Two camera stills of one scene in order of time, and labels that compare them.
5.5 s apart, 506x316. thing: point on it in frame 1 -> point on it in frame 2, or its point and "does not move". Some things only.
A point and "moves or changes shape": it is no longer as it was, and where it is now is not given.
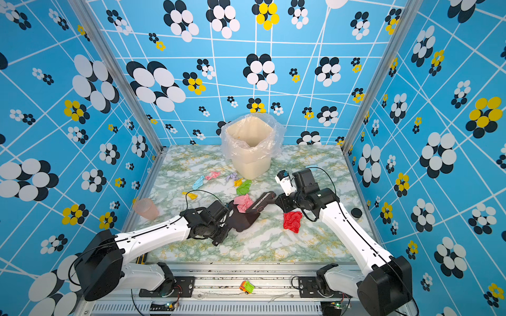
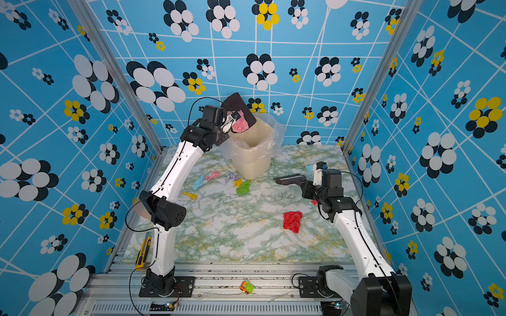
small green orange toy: [247, 287] does not move
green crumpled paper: [244, 188] does not move
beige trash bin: [250, 139] does not move
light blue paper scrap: [199, 183] does not move
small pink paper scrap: [213, 175] does not move
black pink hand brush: [266, 197] moves or changes shape
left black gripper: [224, 234] -> [224, 137]
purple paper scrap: [234, 176] does not move
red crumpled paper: [292, 220] does not move
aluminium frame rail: [232, 289] does not move
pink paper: [243, 203] -> [240, 125]
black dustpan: [241, 220] -> [234, 103]
